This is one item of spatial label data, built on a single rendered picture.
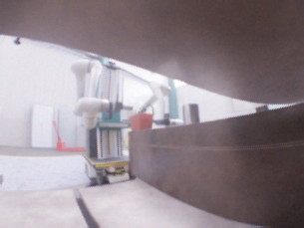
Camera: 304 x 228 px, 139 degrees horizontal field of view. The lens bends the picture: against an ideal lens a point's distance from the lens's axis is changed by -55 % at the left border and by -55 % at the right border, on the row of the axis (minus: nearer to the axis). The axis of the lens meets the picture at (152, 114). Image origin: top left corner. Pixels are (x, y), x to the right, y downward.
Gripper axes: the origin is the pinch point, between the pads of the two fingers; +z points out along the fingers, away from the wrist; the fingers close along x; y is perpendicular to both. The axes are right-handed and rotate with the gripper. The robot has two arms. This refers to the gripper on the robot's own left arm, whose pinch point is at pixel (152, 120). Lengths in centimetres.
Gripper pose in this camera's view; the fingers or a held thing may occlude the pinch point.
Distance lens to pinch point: 103.8
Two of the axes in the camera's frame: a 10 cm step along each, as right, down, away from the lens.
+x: -5.3, 1.6, 8.3
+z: -8.5, -1.7, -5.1
